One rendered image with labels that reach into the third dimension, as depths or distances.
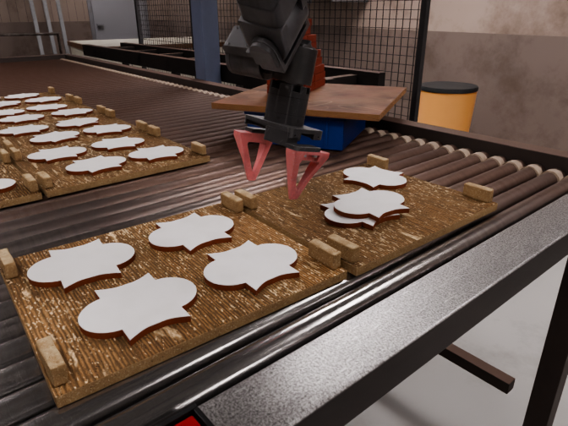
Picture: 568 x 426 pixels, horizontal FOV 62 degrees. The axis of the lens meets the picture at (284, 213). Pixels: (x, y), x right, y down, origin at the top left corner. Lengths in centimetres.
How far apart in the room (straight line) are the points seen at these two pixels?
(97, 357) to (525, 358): 185
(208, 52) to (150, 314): 211
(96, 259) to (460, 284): 55
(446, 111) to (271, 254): 335
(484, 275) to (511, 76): 380
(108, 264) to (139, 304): 13
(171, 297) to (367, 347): 26
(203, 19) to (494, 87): 282
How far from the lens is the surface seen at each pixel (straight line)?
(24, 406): 59
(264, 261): 71
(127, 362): 57
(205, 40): 260
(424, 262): 80
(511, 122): 454
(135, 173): 119
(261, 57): 61
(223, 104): 143
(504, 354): 219
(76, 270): 75
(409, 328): 64
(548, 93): 437
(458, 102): 399
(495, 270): 81
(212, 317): 61
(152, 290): 67
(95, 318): 63
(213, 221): 85
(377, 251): 77
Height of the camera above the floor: 129
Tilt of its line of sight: 23 degrees down
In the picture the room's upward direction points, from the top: straight up
